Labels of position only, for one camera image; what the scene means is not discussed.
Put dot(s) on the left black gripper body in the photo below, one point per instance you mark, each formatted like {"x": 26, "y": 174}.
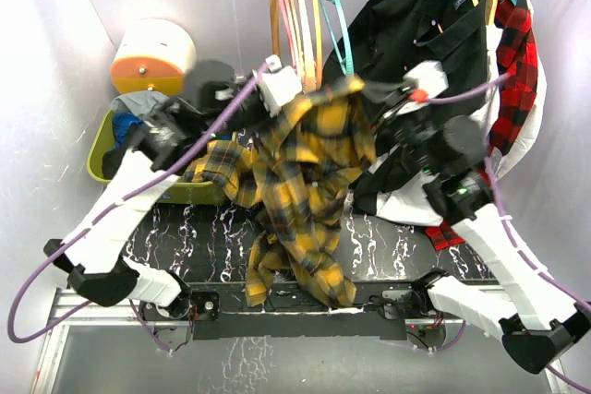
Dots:
{"x": 253, "y": 113}

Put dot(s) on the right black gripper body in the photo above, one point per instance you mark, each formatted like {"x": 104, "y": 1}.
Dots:
{"x": 407, "y": 128}

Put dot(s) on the yellow plaid shirt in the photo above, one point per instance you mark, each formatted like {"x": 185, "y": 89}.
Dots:
{"x": 298, "y": 172}

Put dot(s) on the teal plastic hanger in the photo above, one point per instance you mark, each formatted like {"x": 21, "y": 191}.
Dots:
{"x": 342, "y": 48}

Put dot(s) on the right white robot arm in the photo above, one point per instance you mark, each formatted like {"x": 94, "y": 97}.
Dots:
{"x": 536, "y": 321}

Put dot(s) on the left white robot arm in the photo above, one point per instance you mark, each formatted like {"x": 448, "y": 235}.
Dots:
{"x": 92, "y": 255}

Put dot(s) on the black hanging shirt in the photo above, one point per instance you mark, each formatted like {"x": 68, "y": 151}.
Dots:
{"x": 383, "y": 38}

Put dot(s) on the cream plastic hanger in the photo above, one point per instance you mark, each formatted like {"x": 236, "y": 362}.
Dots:
{"x": 311, "y": 44}

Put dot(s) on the red plaid hanging shirt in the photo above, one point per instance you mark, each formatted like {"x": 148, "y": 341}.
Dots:
{"x": 455, "y": 36}

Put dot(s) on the pink plastic hanger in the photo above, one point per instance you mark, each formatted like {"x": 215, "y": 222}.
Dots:
{"x": 293, "y": 36}

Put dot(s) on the white quilted jacket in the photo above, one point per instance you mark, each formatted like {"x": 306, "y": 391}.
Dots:
{"x": 406, "y": 205}

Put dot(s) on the olive green laundry bin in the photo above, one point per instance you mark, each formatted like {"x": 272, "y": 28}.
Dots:
{"x": 204, "y": 193}

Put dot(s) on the grey garment in bin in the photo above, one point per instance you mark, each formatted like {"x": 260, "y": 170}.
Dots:
{"x": 139, "y": 103}

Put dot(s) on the cream round drawer box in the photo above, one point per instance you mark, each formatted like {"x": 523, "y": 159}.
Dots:
{"x": 154, "y": 54}

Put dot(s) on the blue garment in bin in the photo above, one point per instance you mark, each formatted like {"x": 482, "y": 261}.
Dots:
{"x": 122, "y": 123}

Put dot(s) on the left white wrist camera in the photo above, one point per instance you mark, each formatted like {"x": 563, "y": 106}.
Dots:
{"x": 278, "y": 85}

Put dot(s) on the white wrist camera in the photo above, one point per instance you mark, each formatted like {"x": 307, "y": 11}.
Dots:
{"x": 428, "y": 80}
{"x": 278, "y": 85}

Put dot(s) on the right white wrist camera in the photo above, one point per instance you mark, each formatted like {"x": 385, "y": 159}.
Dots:
{"x": 428, "y": 80}

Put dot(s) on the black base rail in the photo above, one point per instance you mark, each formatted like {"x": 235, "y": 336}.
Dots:
{"x": 381, "y": 310}

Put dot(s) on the aluminium table frame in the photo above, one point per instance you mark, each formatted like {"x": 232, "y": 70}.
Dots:
{"x": 107, "y": 350}

